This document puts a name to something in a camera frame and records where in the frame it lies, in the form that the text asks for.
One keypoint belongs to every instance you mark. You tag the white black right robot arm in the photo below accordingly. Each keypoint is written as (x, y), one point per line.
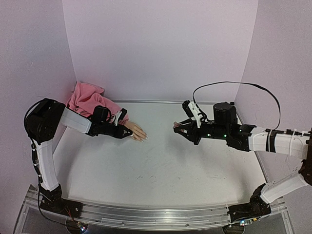
(252, 138)

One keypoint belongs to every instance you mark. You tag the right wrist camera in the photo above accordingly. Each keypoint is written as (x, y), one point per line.
(193, 111)

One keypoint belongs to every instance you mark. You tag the nail polish bottle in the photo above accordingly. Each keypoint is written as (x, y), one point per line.
(176, 124)

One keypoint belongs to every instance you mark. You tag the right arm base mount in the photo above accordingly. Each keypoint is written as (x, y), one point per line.
(255, 208)

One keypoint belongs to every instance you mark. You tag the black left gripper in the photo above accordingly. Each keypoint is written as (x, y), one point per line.
(120, 133)

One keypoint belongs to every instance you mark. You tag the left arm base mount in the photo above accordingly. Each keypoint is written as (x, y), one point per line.
(53, 201)

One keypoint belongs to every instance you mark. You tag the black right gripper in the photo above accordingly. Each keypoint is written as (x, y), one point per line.
(196, 131)

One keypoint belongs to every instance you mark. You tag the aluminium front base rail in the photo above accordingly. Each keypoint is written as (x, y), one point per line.
(160, 219)

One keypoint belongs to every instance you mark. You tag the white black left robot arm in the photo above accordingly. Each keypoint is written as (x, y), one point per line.
(42, 120)

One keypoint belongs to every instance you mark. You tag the pink sleeve cloth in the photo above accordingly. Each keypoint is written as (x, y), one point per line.
(86, 97)

